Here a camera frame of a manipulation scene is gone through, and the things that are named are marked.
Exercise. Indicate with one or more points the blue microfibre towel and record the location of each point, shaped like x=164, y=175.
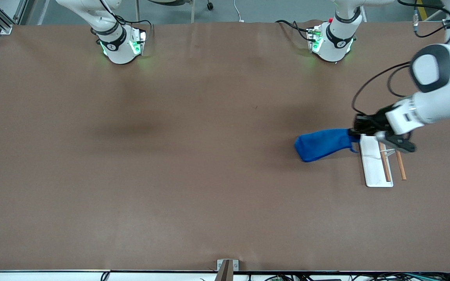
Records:
x=320, y=145

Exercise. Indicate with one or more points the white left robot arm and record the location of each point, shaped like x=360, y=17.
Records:
x=443, y=97

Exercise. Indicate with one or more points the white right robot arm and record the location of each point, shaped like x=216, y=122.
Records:
x=117, y=47

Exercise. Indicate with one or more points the metal table edge bracket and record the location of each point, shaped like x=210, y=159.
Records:
x=225, y=269

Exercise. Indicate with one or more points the white table edge rail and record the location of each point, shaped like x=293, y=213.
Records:
x=33, y=276

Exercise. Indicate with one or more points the white rack with wooden bars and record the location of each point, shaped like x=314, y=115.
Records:
x=373, y=168

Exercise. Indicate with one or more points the chair base with caster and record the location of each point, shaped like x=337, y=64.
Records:
x=192, y=11

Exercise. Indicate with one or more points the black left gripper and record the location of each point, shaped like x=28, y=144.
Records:
x=366, y=124

